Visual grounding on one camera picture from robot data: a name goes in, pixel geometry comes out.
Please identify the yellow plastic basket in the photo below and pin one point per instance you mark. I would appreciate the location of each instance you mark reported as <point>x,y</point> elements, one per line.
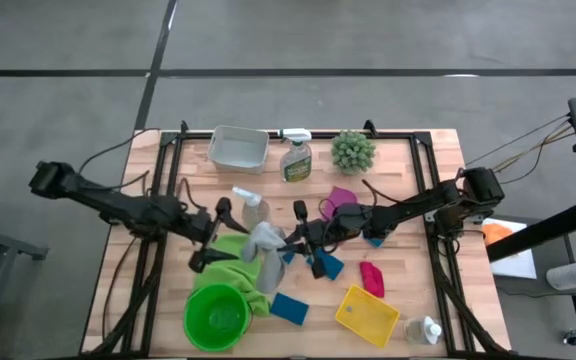
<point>368,317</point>

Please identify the clear spray bottle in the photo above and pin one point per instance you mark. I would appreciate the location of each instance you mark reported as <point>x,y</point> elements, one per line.
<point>255,210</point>

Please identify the blue sponge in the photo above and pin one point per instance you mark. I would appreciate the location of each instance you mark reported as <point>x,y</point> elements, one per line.
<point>375,242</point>
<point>288,257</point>
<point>333,266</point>
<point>289,308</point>

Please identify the white capped soap bottle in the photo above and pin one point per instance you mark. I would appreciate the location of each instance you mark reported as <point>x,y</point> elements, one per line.
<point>420,330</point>

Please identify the grey cloth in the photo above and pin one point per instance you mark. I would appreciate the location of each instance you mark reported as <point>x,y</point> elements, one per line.
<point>268,270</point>

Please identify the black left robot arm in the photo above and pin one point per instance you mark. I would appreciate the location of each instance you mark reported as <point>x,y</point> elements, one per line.
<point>118,202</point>

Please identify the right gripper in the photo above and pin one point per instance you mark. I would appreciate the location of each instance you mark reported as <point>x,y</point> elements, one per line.
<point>314,235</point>

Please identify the black diagonal beam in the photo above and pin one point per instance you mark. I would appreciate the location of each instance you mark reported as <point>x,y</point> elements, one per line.
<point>543,230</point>

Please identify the pink silicone piece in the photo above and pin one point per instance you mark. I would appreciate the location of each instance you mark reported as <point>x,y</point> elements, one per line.
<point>372,280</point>

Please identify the black caster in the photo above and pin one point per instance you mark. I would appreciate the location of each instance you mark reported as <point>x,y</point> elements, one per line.
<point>573,337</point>

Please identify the white paper sheet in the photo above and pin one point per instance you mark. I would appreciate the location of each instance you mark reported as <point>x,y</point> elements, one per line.
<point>518,265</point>

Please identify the green cloth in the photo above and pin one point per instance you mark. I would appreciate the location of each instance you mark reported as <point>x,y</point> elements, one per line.
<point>233,272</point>

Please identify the potted green succulent plant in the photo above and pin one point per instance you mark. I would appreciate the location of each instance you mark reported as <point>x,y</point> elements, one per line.
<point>353,152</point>

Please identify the white roll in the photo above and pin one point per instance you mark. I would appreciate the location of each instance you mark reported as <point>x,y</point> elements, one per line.
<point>570,276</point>

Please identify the orange object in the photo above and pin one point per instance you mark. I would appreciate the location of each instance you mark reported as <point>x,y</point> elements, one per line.
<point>497,233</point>

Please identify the purple cloth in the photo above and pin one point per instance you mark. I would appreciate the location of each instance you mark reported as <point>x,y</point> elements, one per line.
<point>340,197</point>

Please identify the simple green spray bottle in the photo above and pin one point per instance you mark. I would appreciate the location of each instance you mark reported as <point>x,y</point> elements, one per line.
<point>296,165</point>

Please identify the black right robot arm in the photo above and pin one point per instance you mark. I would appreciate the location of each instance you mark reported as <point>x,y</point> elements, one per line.
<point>408,205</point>

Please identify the black aluminium frame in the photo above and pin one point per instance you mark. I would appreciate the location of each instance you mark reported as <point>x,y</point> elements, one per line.
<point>398,134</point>

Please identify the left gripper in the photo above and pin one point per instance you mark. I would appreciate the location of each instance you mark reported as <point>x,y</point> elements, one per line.
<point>207,234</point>

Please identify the green plastic bucket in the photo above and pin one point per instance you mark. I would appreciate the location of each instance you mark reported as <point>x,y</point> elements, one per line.
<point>215,320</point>

